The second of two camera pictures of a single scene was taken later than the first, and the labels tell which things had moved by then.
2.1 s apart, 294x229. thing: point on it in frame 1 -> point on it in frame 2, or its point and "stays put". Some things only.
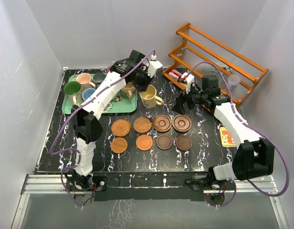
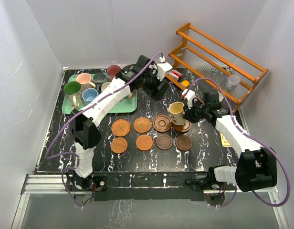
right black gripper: x=179 y=106 -> x=188 y=112
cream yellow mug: x=149 y=98 -> x=177 y=113
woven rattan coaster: x=120 y=127 stays put
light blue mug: x=87 y=92 stays put
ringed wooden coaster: x=162 y=123 stays put
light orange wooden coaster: x=144 y=142 stays put
